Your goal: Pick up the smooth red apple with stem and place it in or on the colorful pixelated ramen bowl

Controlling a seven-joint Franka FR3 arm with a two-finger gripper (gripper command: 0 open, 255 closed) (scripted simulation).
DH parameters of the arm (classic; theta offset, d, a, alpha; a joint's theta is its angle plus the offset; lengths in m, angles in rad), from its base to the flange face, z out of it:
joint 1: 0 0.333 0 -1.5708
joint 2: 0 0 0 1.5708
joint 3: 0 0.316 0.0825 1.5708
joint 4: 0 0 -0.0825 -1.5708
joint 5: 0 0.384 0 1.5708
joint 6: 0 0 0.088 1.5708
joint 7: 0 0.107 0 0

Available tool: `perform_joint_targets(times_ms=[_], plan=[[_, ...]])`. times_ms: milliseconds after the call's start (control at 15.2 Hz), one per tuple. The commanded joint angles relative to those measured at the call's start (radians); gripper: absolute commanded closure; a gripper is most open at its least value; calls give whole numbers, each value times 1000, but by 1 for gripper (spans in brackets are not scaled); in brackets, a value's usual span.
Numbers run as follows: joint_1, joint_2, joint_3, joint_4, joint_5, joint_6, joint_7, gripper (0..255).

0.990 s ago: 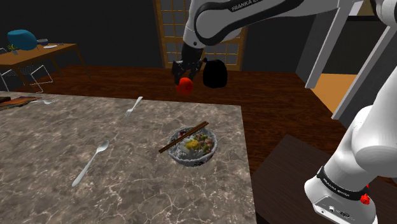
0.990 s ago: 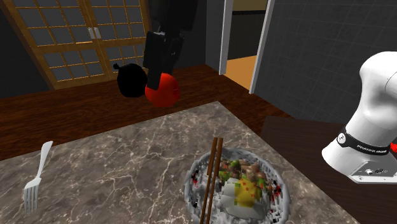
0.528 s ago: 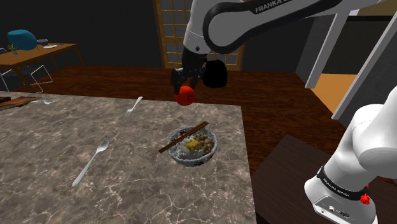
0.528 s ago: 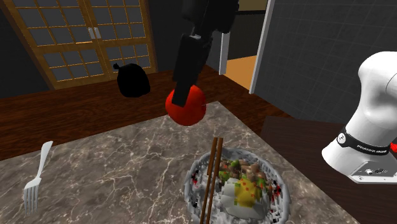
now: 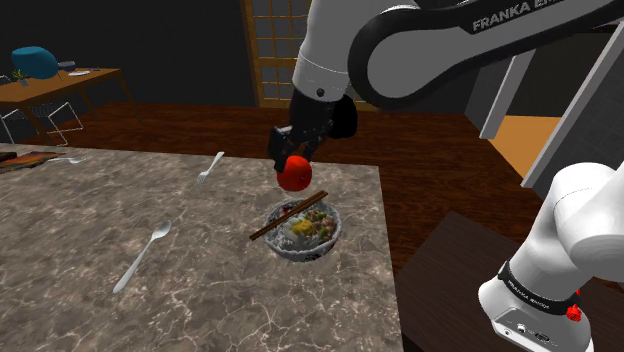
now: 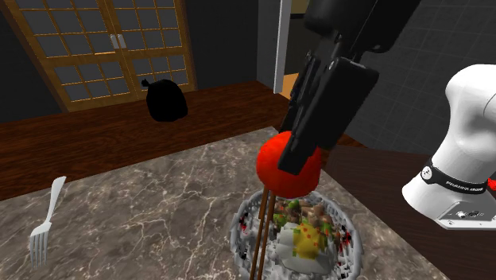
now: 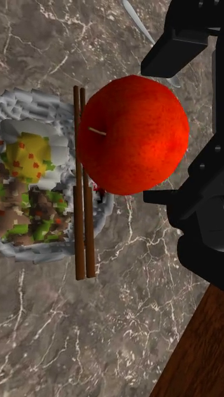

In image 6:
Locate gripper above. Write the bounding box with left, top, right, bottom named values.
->
left=277, top=0, right=422, bottom=177

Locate grey open door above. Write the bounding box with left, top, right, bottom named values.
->
left=257, top=0, right=293, bottom=95

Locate red ball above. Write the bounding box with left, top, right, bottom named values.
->
left=256, top=130, right=323, bottom=200

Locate white bowl of food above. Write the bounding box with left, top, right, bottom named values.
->
left=230, top=189, right=365, bottom=280

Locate brown chopstick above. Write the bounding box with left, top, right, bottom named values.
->
left=249, top=188, right=270, bottom=280
left=257, top=192, right=277, bottom=280

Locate black bag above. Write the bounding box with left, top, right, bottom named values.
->
left=141, top=78, right=190, bottom=123

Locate wooden lattice sliding door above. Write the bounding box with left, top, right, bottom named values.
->
left=0, top=0, right=199, bottom=114

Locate silver fork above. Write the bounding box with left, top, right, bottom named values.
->
left=29, top=176, right=68, bottom=270

